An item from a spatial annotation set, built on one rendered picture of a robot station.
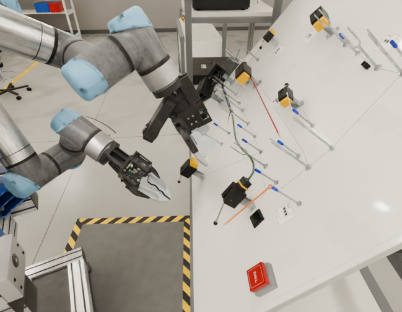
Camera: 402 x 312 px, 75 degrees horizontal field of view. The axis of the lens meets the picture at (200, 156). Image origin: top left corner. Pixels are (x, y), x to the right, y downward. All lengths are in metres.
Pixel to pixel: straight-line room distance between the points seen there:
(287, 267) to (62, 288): 1.40
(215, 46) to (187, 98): 3.19
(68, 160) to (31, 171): 0.10
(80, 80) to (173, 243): 1.68
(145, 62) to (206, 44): 3.21
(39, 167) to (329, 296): 0.96
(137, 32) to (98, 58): 0.09
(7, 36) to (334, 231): 0.71
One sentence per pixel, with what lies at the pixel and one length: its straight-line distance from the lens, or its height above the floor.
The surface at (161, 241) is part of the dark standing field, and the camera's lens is 2.07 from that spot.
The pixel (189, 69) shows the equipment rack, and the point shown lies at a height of 1.18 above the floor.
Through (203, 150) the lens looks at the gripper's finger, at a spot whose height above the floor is 1.33.
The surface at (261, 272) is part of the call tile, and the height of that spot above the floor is 1.13.
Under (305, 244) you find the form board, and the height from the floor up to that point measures 1.19.
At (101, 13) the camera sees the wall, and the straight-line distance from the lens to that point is 8.22.
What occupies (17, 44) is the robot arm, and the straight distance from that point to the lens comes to 0.60.
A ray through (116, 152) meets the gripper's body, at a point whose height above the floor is 1.30.
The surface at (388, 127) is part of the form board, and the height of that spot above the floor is 1.41.
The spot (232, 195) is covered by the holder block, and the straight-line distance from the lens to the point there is 0.74.
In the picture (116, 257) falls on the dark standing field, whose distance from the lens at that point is 2.06.
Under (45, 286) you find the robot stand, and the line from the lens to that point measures 1.86.
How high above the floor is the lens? 1.69
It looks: 38 degrees down
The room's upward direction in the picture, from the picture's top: straight up
